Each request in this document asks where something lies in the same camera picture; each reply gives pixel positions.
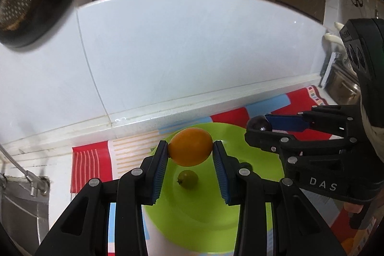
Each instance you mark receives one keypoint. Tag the white dish rack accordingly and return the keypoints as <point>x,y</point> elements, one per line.
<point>334,56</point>

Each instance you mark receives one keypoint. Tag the black scissors on wall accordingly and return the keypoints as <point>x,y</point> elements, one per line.
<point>357,3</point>

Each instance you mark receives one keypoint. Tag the green tomato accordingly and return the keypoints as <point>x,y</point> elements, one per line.
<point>187,179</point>

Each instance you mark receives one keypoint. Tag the slim gooseneck faucet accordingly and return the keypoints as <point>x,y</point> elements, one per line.
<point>37,184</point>

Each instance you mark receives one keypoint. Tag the stainless steel sink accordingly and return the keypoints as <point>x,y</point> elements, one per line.
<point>24,217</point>

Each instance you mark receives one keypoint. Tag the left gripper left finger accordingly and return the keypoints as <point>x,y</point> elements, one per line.
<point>82,229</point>

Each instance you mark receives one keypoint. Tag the colourful patterned table mat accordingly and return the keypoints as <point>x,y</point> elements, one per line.
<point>110,159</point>

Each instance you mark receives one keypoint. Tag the cream pan handle upper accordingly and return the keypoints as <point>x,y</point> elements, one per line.
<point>338,26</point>

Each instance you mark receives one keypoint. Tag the cream pan handle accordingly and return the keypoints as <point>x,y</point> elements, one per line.
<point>334,39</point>
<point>338,26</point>

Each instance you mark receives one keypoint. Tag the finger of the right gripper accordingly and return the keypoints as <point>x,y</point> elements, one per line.
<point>270,144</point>
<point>286,122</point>

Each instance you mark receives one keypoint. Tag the steel stock pot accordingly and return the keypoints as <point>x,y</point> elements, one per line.
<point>342,87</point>

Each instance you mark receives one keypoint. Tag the small orange tomato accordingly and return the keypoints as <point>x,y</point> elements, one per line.
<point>190,147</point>

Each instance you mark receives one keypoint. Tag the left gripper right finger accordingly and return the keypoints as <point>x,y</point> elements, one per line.
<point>298,228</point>

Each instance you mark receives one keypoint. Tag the person's hand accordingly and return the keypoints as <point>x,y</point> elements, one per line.
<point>356,214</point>

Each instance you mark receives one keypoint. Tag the green plate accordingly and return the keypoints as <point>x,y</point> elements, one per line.
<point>198,222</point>

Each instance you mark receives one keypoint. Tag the cream pan handle lower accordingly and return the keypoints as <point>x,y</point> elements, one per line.
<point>334,39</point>

